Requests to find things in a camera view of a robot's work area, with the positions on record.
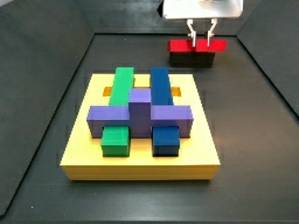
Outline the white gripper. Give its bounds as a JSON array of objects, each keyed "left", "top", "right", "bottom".
[{"left": 161, "top": 0, "right": 242, "bottom": 47}]

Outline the red cross-shaped block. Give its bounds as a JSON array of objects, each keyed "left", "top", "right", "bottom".
[{"left": 168, "top": 39, "right": 226, "bottom": 53}]

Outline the blue long bar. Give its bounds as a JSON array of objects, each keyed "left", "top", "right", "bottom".
[{"left": 150, "top": 67, "right": 180, "bottom": 157}]

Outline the yellow base board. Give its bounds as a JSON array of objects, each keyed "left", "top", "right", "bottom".
[{"left": 60, "top": 73, "right": 220, "bottom": 180}]

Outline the purple cross-shaped block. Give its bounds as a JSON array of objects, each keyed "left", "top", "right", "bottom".
[{"left": 86, "top": 88, "right": 193, "bottom": 138}]

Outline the green long bar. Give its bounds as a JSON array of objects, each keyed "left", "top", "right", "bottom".
[{"left": 100, "top": 67, "right": 134, "bottom": 158}]

